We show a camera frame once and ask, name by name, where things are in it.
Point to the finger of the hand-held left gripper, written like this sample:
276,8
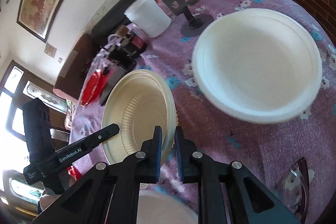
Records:
99,137

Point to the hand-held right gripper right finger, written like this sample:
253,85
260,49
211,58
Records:
179,155

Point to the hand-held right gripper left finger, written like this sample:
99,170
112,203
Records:
157,153

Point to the cream patterned bowl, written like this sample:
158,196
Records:
136,113

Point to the small red plate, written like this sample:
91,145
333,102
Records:
93,87

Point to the small white bowl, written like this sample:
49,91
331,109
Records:
168,208

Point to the person's left hand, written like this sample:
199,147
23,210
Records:
48,197

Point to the wooden glass door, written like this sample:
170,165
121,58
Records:
15,98

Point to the purple floral tablecloth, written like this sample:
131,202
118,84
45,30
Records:
236,145

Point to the brown armchair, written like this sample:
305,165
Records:
76,69

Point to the black jar with red label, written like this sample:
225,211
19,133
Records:
137,43

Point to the wooden lid jar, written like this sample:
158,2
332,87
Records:
122,32

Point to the dark sofa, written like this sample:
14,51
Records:
110,24

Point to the white plastic jar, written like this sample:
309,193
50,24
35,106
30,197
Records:
148,15

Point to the small wall plaque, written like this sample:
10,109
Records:
50,50

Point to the purple frame eyeglasses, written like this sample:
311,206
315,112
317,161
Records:
302,187

